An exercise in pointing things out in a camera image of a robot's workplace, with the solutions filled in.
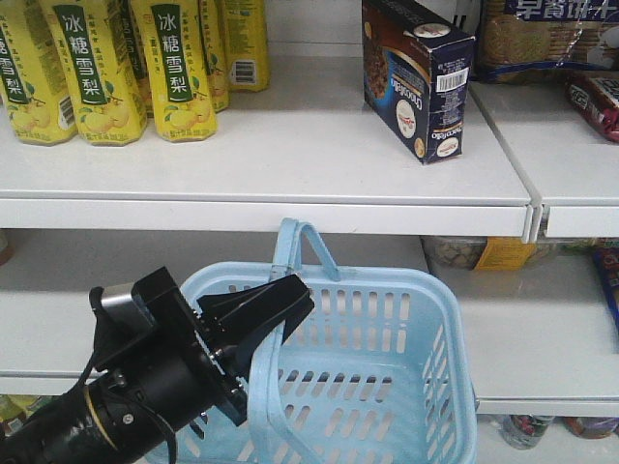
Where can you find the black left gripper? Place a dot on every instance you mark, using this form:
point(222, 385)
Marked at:
point(169, 368)

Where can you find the light blue shopping basket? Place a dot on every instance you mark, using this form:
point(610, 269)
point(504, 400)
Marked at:
point(377, 373)

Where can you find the dark blue cookie box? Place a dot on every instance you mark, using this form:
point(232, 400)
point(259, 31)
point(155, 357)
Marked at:
point(416, 72)

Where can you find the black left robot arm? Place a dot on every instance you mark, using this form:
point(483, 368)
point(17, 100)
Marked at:
point(90, 423)

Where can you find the white supermarket shelf unit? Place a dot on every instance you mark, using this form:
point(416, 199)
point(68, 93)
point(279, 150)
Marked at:
point(309, 148)

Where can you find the yellow pear drink bottle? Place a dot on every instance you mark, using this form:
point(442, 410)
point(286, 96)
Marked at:
point(171, 35)

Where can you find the breakfast biscuit bag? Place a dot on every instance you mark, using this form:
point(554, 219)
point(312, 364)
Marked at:
point(520, 41)

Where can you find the magenta snack packet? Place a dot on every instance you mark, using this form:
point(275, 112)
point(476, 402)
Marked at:
point(594, 94)

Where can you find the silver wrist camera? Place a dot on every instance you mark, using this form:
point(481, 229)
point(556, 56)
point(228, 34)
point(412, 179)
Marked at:
point(121, 308)

